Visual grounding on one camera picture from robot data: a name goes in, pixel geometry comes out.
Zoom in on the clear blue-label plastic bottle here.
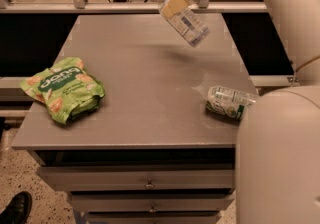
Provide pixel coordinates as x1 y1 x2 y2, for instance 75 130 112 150
155 0 210 47

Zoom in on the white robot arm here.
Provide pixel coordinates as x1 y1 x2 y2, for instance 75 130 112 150
187 0 320 224

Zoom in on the grey metal railing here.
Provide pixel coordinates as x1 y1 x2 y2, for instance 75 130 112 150
0 0 299 87

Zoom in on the green-label soda can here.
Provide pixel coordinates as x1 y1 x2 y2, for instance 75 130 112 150
206 86 259 120

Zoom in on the green snack bag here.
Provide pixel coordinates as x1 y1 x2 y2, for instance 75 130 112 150
20 57 105 125

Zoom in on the grey drawer cabinet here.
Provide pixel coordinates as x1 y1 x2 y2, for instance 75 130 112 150
13 14 254 224

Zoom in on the black shoe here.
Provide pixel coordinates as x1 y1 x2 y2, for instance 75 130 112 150
0 191 32 224

